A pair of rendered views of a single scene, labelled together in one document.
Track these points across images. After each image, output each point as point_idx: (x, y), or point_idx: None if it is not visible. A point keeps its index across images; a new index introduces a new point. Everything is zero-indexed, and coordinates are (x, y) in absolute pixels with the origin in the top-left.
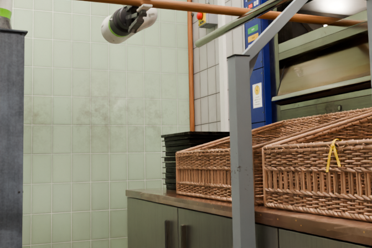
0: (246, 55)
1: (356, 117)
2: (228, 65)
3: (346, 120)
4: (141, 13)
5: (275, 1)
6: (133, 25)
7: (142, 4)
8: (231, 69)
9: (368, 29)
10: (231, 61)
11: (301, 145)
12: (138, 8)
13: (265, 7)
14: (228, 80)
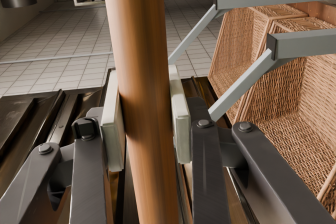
0: (265, 48)
1: (317, 197)
2: (284, 37)
3: (323, 185)
4: (201, 102)
5: (182, 187)
6: (302, 181)
7: (168, 68)
8: (288, 35)
9: None
10: (277, 35)
11: (334, 54)
12: (176, 95)
13: (187, 212)
14: (304, 36)
